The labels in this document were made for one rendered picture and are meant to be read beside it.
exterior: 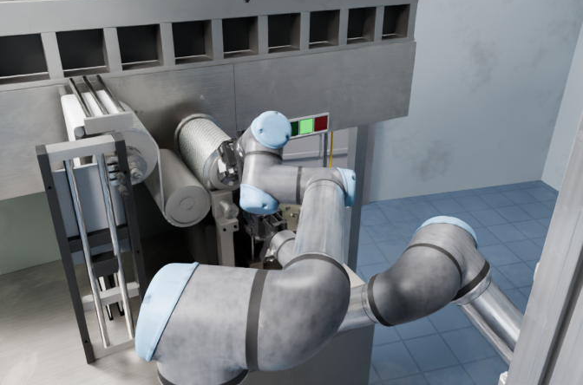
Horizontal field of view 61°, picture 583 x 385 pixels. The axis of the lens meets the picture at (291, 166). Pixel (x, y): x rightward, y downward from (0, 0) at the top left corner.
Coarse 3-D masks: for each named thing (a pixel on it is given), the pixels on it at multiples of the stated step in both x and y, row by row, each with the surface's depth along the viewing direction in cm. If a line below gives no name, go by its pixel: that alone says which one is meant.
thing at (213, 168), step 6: (216, 162) 125; (210, 168) 125; (216, 168) 125; (210, 174) 125; (216, 174) 126; (216, 180) 127; (216, 186) 128; (222, 186) 128; (228, 186) 129; (234, 186) 130
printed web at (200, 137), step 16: (128, 128) 112; (144, 128) 118; (192, 128) 140; (208, 128) 138; (192, 144) 136; (208, 144) 130; (192, 160) 136; (160, 176) 120; (160, 192) 122; (208, 192) 129; (160, 208) 126
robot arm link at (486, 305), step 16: (432, 224) 96; (448, 224) 95; (464, 224) 96; (416, 240) 92; (432, 240) 90; (448, 240) 90; (464, 240) 93; (448, 256) 87; (464, 256) 90; (480, 256) 93; (464, 272) 89; (480, 272) 91; (464, 288) 90; (480, 288) 90; (496, 288) 93; (464, 304) 93; (480, 304) 91; (496, 304) 91; (512, 304) 93; (480, 320) 92; (496, 320) 91; (512, 320) 91; (496, 336) 92; (512, 336) 91; (512, 352) 91
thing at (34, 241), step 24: (144, 192) 156; (0, 216) 137; (24, 216) 140; (48, 216) 144; (144, 216) 159; (0, 240) 140; (24, 240) 143; (48, 240) 147; (0, 264) 142; (24, 264) 146
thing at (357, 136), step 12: (360, 132) 211; (348, 144) 218; (360, 144) 213; (348, 156) 220; (360, 156) 216; (348, 168) 222; (360, 168) 219; (360, 180) 222; (360, 192) 225; (360, 204) 228; (348, 216) 230; (360, 216) 231; (348, 228) 232; (348, 240) 235; (348, 252) 237; (348, 264) 241
